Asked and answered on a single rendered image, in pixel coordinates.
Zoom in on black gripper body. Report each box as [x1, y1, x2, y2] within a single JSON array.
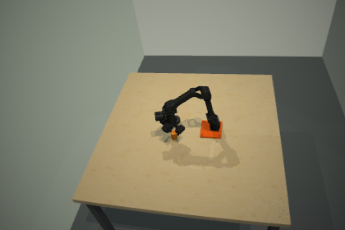
[[159, 117, 185, 134]]

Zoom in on orange cylinder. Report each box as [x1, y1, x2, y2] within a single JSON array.
[[171, 131, 177, 140]]

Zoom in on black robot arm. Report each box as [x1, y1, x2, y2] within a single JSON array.
[[154, 86, 221, 133]]

